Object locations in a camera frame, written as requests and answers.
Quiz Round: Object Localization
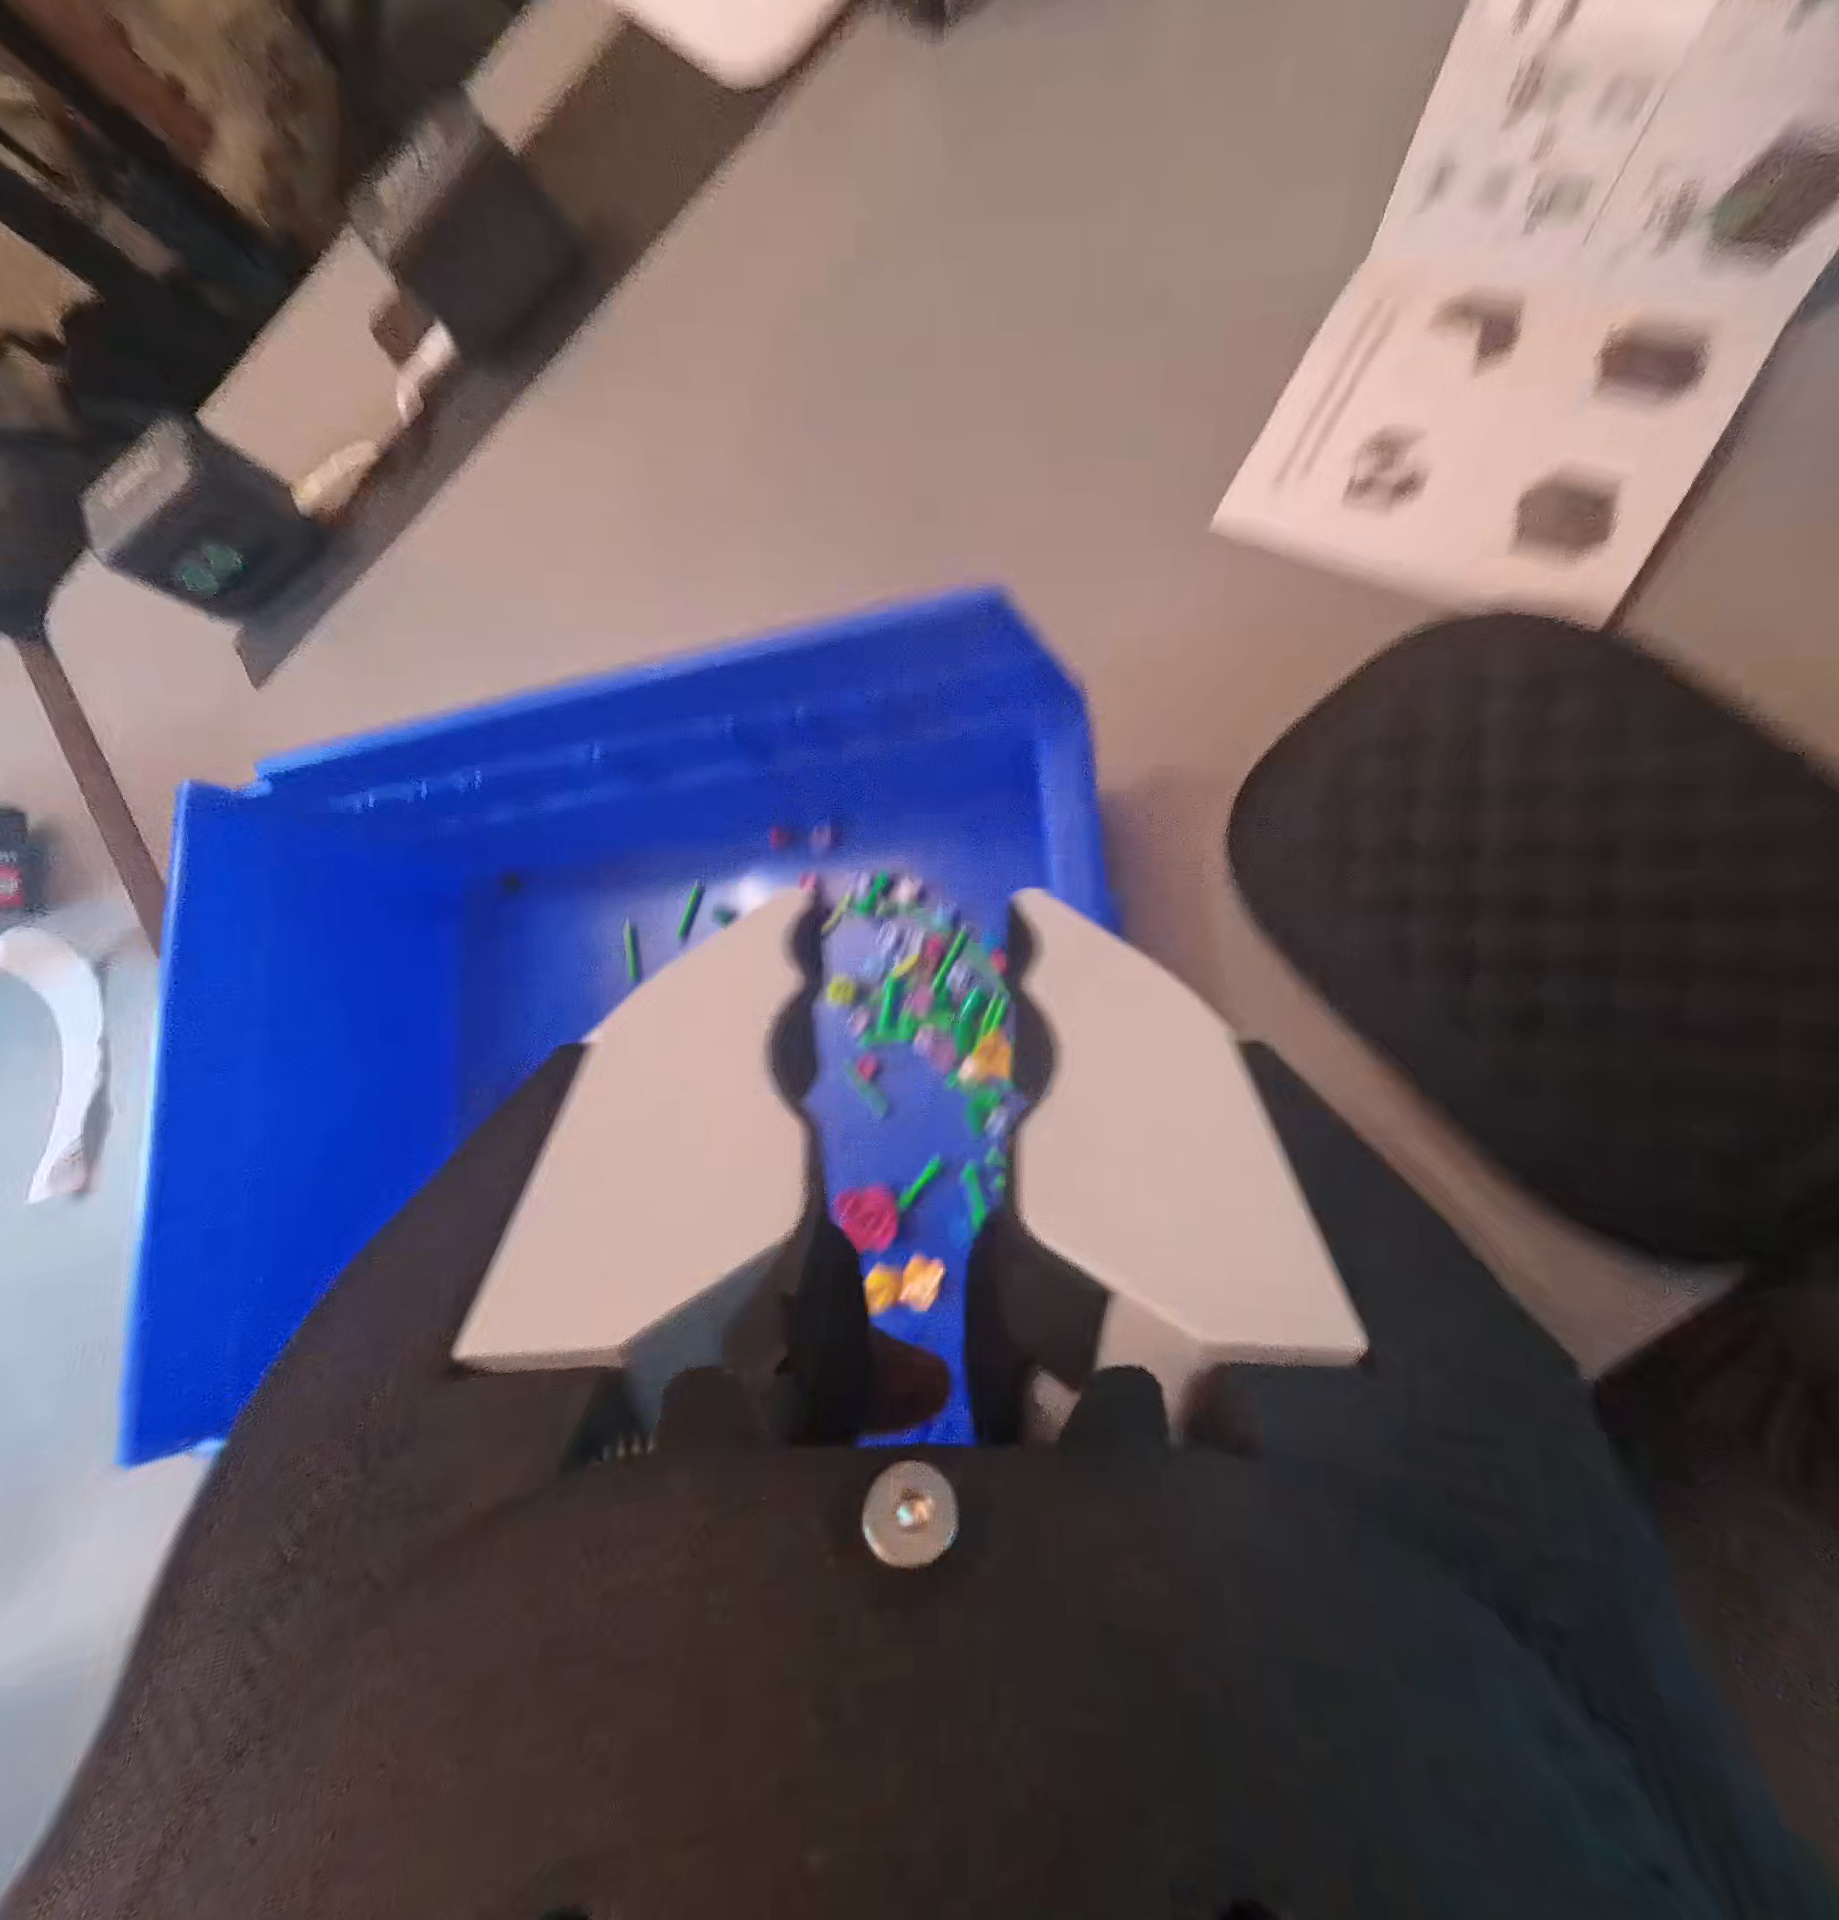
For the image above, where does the white cable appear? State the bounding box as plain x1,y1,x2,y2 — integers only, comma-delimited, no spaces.
291,318,462,520

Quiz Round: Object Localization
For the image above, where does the white instruction booklet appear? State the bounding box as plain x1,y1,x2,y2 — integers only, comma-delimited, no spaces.
1211,0,1839,630

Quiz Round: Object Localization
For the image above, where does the dark grey boxy device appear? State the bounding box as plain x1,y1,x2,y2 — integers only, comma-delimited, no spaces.
79,417,331,618

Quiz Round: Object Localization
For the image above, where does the dark grey rounded container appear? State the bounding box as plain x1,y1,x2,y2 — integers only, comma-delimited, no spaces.
345,118,587,363

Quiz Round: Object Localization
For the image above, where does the blue storage bin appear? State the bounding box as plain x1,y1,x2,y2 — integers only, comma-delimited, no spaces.
120,587,1124,1467

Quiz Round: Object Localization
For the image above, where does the pile of small toy bricks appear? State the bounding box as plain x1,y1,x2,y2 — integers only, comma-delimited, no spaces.
619,815,1027,1321

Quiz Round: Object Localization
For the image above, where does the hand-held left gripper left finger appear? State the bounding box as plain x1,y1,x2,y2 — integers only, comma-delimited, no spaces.
450,885,831,1403

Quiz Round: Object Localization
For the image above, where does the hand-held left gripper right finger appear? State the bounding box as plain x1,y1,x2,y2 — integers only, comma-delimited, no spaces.
994,886,1373,1434

